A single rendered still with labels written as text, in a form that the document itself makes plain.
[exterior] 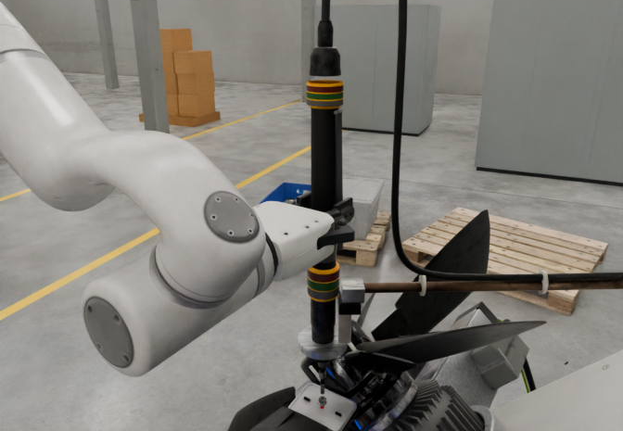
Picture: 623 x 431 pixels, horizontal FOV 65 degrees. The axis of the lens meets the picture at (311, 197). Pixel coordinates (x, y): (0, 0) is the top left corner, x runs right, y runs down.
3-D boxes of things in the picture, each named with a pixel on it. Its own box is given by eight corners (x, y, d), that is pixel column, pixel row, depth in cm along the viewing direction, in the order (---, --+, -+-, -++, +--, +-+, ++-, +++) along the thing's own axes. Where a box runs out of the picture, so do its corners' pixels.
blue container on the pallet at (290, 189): (326, 209, 439) (326, 185, 432) (305, 235, 385) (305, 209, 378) (283, 204, 450) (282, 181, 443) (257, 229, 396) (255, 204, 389)
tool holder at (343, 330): (358, 329, 74) (361, 271, 70) (364, 360, 67) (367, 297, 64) (298, 330, 73) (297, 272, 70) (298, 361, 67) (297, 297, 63)
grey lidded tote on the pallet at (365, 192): (382, 215, 425) (384, 179, 414) (370, 244, 371) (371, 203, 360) (336, 210, 436) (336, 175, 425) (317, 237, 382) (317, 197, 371)
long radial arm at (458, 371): (476, 439, 82) (428, 383, 85) (444, 453, 87) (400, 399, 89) (515, 348, 105) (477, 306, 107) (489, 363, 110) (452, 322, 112)
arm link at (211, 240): (81, -15, 45) (301, 231, 40) (45, 111, 54) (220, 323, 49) (-25, -20, 38) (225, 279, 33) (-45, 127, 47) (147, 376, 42)
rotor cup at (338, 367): (370, 394, 90) (324, 337, 93) (423, 362, 82) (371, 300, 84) (328, 448, 79) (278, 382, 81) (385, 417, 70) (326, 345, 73)
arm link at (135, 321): (219, 202, 46) (183, 257, 52) (93, 256, 36) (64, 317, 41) (277, 271, 44) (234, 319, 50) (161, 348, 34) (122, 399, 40)
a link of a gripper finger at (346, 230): (281, 247, 53) (290, 227, 58) (352, 252, 52) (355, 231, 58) (281, 238, 53) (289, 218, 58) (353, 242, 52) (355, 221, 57)
